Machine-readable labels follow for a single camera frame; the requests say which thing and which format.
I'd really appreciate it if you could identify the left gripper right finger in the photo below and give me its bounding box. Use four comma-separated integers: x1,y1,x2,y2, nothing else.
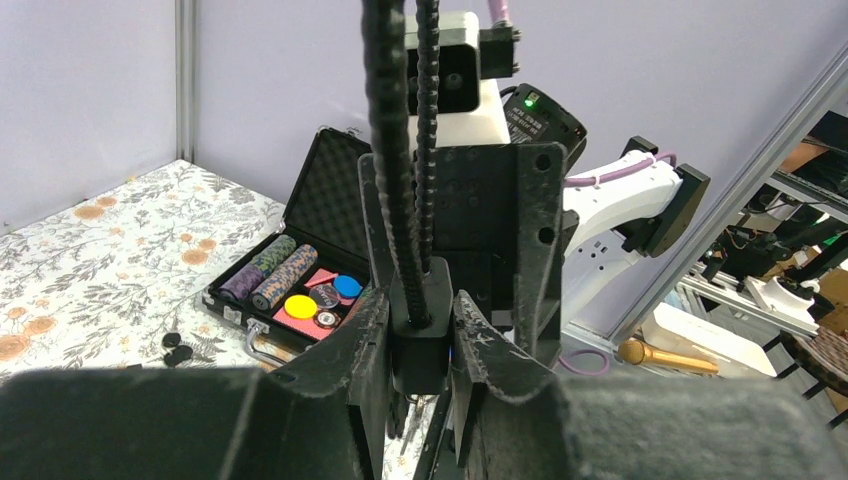
452,292,847,479

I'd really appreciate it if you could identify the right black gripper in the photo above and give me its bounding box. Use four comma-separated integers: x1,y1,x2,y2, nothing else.
358,142,578,366

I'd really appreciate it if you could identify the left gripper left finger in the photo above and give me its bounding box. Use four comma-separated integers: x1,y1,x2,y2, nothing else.
1,288,388,479

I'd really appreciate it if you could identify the small black padlock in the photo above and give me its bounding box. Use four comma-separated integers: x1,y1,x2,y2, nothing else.
389,256,454,395

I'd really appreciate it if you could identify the black-head key bunch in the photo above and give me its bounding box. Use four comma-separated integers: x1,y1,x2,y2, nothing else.
161,332,194,368

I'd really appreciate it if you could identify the black cable loop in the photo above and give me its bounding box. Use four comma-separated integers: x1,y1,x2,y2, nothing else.
360,0,444,329

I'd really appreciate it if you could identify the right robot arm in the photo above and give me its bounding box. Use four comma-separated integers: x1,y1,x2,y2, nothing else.
371,83,709,356

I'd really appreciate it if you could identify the yellow poker chip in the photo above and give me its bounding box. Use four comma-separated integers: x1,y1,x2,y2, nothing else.
283,294,318,320

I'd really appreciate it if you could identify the blue poker chip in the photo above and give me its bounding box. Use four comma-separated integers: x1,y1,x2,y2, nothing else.
332,275,363,300

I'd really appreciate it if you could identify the gold microphone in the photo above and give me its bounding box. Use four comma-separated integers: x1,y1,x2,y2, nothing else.
617,339,719,375

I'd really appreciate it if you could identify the black poker chip case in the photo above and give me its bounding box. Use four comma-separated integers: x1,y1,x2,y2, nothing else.
201,127,370,350

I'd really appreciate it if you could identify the floral table mat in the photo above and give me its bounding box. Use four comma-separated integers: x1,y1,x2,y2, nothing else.
1,160,283,389

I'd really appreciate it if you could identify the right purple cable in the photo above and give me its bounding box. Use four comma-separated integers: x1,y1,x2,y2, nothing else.
486,0,680,190

